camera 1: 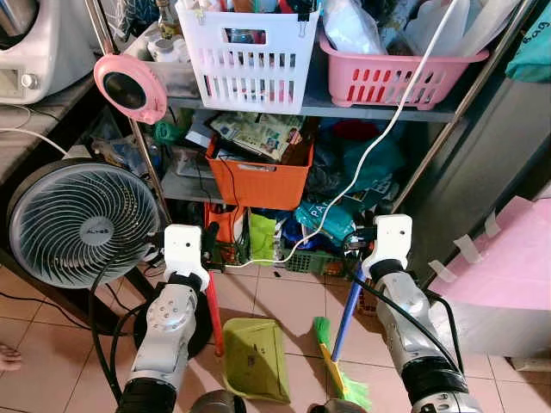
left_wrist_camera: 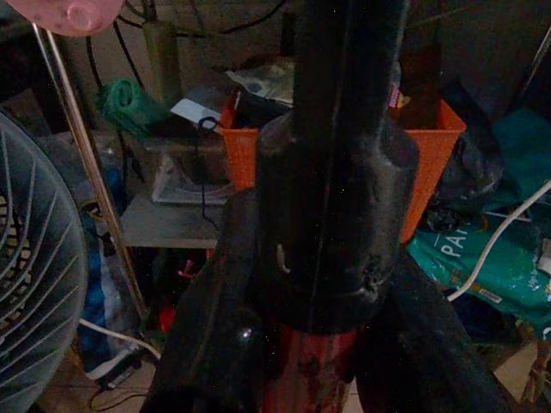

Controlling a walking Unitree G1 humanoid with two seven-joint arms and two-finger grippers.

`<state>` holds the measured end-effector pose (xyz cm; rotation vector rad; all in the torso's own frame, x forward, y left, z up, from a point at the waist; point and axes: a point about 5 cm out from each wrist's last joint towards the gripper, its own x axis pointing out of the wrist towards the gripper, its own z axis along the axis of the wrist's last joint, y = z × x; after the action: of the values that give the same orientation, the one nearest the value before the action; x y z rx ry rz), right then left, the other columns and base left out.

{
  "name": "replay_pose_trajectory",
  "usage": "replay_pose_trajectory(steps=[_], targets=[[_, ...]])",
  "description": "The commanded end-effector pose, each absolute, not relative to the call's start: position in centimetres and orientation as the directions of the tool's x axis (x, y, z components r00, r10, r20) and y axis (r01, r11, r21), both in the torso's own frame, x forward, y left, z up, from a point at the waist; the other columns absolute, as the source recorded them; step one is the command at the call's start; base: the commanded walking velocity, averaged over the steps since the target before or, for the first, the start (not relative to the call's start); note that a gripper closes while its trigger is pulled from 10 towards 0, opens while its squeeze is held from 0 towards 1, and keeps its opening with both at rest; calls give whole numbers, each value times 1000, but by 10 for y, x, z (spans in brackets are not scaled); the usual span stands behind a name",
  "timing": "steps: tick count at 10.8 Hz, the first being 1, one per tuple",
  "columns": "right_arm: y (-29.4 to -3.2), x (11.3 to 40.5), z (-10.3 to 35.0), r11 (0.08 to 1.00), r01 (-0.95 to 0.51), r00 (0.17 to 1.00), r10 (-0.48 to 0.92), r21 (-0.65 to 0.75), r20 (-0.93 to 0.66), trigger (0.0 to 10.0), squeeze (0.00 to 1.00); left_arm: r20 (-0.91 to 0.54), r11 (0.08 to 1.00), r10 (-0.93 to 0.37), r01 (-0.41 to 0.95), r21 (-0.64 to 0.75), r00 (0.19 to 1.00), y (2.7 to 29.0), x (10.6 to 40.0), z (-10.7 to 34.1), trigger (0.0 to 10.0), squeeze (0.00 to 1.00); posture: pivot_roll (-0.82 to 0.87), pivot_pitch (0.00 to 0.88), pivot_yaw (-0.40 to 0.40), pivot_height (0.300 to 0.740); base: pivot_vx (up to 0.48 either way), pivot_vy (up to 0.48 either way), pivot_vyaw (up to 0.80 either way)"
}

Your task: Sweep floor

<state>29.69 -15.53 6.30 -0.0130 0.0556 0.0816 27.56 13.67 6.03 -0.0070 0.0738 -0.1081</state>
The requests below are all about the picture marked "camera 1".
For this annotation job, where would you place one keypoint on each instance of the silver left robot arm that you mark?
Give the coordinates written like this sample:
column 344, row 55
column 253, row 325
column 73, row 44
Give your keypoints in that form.
column 168, row 327

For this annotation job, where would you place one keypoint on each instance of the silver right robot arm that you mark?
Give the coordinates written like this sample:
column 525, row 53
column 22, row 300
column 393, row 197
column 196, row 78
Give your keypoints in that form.
column 405, row 318

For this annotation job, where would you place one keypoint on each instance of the grey round floor fan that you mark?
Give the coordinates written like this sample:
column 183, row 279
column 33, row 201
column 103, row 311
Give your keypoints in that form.
column 82, row 224

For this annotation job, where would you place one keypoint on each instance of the teal plastic packet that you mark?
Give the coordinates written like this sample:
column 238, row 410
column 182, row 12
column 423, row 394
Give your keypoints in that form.
column 323, row 219

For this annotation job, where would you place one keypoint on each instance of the light green bag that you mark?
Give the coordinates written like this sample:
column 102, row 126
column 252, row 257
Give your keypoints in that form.
column 262, row 237

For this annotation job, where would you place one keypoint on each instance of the green plastic crate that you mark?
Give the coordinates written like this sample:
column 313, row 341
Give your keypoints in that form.
column 314, row 261

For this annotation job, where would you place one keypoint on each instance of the orange plastic basket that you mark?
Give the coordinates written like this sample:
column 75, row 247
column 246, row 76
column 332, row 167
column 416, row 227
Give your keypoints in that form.
column 258, row 185

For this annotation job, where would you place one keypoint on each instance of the printed paper stack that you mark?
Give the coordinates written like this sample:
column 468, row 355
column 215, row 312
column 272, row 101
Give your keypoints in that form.
column 254, row 133

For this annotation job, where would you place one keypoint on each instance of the grey metal shelf rack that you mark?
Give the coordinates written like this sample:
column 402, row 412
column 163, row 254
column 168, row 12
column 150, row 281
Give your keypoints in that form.
column 379, row 112

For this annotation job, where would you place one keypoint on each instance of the pink paper sheet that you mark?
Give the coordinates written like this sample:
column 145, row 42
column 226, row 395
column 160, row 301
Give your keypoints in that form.
column 508, row 258

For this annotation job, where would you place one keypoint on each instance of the robot left leg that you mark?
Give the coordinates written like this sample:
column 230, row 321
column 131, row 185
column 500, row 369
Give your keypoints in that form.
column 215, row 403

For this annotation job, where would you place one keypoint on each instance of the pink plastic basket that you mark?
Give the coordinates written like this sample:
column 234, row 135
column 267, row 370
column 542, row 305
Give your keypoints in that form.
column 396, row 82

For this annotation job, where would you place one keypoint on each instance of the pink round mirror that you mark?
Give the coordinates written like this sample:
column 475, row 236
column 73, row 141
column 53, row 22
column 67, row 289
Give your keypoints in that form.
column 129, row 86

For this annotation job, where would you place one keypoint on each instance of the clear plastic container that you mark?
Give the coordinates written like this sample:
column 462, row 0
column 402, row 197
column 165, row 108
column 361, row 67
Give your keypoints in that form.
column 159, row 69

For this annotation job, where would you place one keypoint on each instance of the white plastic basket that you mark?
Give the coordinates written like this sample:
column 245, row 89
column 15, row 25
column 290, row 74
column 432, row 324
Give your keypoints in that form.
column 250, row 60

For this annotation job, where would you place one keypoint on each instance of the clear plastic bag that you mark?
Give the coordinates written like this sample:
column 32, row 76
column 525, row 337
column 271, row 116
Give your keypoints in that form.
column 353, row 26

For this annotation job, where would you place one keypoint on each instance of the person's bare foot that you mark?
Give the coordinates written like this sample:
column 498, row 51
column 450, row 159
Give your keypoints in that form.
column 9, row 357

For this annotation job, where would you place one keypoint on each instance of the white kitchen appliance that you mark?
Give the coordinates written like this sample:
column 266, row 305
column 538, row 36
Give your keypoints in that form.
column 43, row 52

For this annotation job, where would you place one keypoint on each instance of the teal cloth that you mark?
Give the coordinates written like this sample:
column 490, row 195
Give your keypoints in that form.
column 534, row 47

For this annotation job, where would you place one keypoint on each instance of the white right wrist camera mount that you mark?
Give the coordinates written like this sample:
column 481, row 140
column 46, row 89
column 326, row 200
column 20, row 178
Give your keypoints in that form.
column 389, row 241

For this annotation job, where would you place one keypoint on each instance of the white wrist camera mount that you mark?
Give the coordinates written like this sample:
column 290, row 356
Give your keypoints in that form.
column 182, row 249
column 389, row 241

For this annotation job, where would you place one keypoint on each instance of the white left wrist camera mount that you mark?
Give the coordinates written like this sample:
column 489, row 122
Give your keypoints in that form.
column 182, row 249

